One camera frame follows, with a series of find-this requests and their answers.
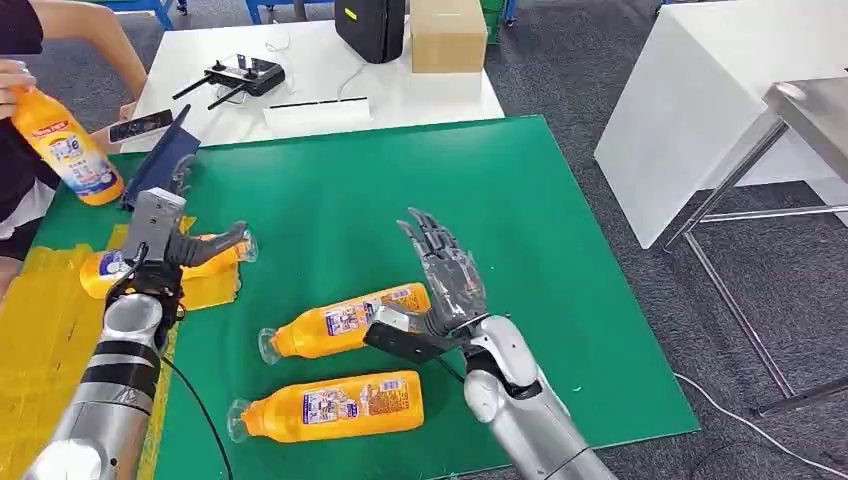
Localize blue tablet stand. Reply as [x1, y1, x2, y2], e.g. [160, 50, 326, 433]
[121, 104, 202, 212]

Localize person's right hand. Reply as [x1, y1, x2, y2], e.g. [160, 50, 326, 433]
[0, 59, 38, 122]

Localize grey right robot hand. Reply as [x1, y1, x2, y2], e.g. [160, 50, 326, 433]
[396, 207, 492, 339]

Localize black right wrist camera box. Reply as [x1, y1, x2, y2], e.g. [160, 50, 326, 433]
[362, 304, 460, 366]

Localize person's left hand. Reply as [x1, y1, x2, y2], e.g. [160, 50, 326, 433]
[89, 101, 138, 156]

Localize steel bench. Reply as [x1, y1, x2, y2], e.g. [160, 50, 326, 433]
[664, 76, 848, 419]

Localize brown cardboard box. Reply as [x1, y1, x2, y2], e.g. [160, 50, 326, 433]
[409, 0, 490, 75]

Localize green plastic crate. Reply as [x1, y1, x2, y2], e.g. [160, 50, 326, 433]
[481, 0, 508, 45]

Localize white side table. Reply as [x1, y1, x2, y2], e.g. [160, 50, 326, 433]
[594, 0, 848, 251]

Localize orange drink bottle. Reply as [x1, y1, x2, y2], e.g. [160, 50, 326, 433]
[79, 228, 260, 301]
[227, 369, 425, 445]
[9, 86, 126, 207]
[258, 282, 432, 367]

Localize white floor cable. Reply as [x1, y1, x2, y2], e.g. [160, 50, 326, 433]
[674, 372, 848, 480]

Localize green table mat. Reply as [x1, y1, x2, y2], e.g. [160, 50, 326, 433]
[29, 114, 702, 480]

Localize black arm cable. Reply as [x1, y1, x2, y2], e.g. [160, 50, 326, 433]
[158, 354, 234, 480]

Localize person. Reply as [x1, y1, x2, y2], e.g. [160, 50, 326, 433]
[0, 0, 148, 299]

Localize white table cable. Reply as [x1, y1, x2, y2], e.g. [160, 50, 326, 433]
[336, 61, 370, 102]

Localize black phone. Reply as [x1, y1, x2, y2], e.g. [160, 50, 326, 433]
[108, 109, 175, 145]

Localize blue metal stand leg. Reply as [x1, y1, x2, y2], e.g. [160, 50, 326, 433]
[99, 0, 179, 32]

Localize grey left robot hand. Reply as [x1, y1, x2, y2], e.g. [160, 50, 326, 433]
[132, 154, 251, 299]

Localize yellow sheet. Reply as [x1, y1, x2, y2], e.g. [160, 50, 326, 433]
[0, 215, 243, 480]

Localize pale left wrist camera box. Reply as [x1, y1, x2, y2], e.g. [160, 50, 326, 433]
[122, 187, 187, 264]

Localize black case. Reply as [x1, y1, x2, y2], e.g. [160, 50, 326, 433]
[333, 0, 407, 66]

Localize black remote controller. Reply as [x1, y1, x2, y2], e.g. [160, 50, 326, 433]
[172, 54, 287, 112]

